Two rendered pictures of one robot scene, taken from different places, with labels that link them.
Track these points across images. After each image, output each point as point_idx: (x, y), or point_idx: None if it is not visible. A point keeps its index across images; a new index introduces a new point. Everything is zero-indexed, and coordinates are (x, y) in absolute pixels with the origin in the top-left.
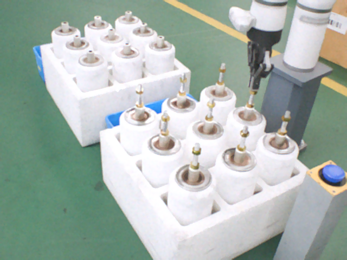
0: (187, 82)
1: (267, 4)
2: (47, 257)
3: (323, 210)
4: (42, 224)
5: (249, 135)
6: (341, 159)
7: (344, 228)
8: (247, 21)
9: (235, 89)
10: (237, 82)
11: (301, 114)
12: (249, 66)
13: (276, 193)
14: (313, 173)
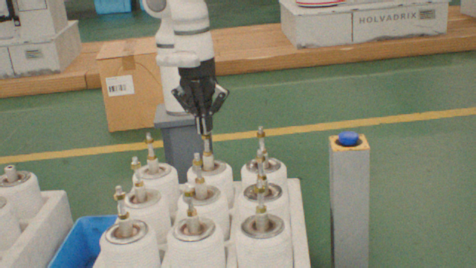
0: (68, 206)
1: (201, 32)
2: None
3: (366, 170)
4: None
5: (228, 181)
6: None
7: (328, 220)
8: (195, 54)
9: (89, 200)
10: (81, 193)
11: (213, 155)
12: (70, 176)
13: (300, 206)
14: (338, 147)
